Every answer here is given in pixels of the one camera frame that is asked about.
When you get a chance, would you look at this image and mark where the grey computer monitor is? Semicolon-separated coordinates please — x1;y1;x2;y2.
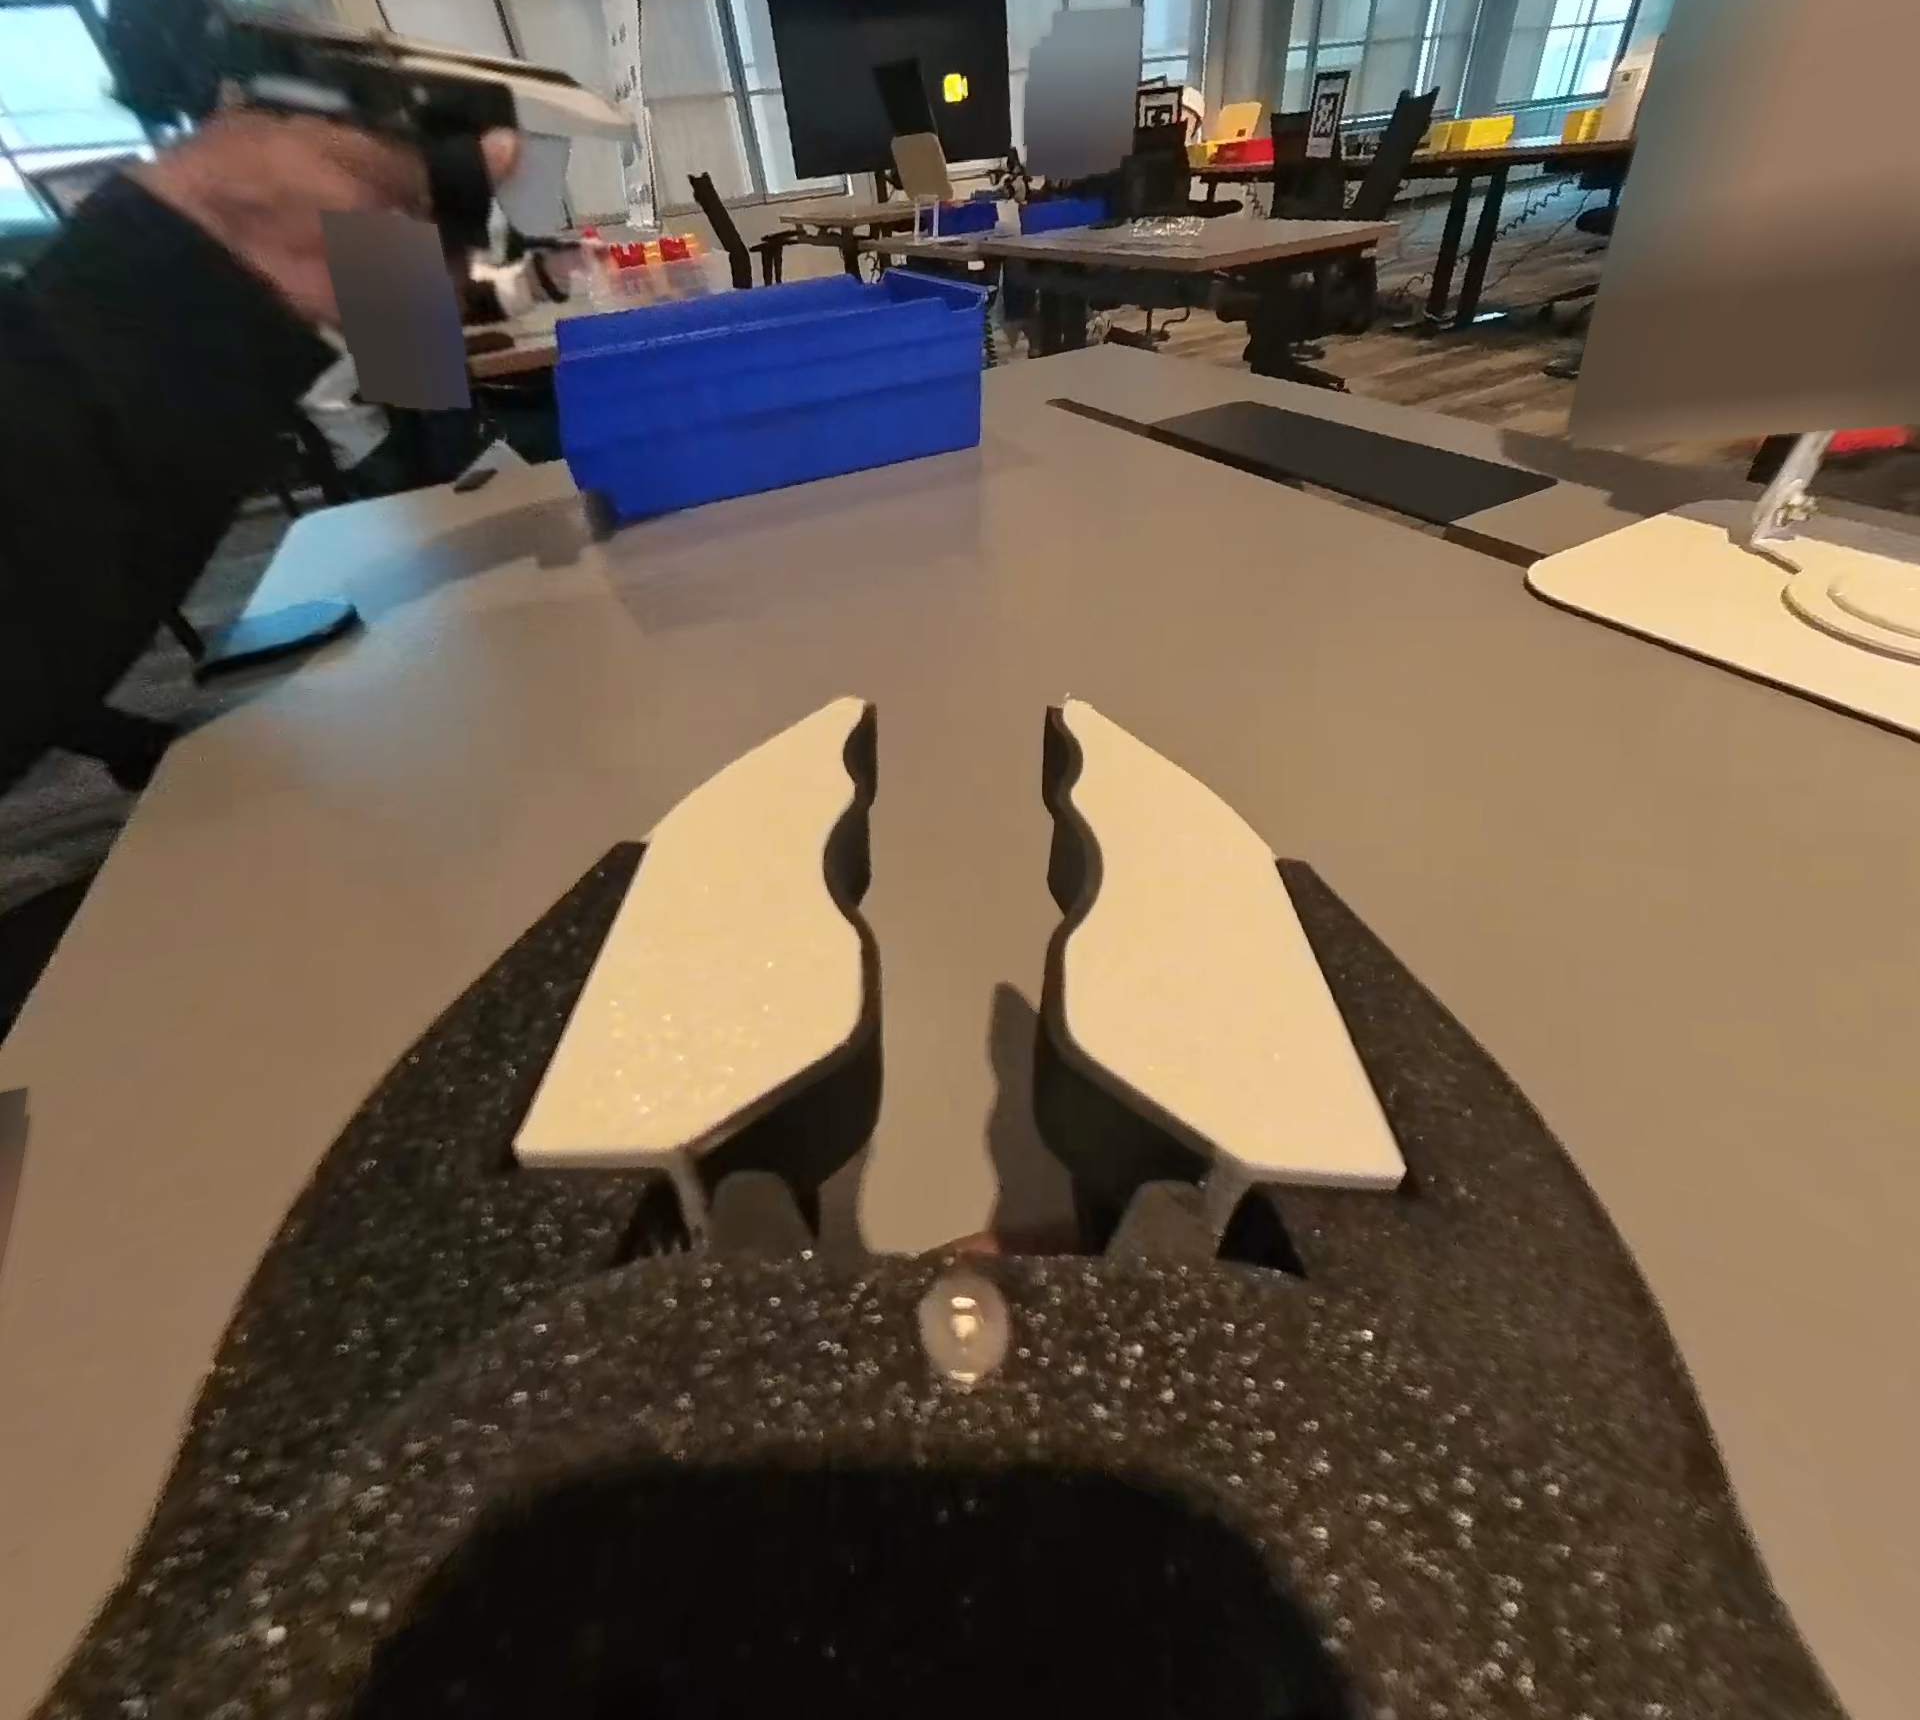
1565;0;1920;450

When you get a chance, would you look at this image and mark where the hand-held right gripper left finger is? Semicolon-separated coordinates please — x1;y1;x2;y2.
513;695;884;1219

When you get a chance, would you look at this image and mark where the brown-top desk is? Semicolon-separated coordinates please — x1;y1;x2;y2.
981;214;1400;379

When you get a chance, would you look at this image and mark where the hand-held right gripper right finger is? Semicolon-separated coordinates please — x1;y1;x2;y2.
1038;695;1409;1227

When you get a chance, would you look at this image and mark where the black office chair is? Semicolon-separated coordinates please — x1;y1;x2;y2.
686;170;789;291
1266;87;1446;226

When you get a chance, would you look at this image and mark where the long wooden desk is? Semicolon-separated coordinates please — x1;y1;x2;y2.
1184;135;1639;340

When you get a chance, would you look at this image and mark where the person's left forearm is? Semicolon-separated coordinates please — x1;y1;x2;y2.
0;172;349;795

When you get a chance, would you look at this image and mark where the black desk mat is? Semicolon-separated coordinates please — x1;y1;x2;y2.
1154;399;1560;531

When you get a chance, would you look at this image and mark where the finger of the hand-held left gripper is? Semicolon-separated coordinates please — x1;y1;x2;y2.
494;132;576;243
382;39;635;142

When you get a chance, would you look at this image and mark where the person's left hand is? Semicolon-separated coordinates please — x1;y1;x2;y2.
162;99;527;324

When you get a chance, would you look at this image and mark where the black television screen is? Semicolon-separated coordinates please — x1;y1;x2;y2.
764;0;1011;182

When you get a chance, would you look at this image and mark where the blue plastic bin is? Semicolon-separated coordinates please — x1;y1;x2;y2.
553;267;992;526

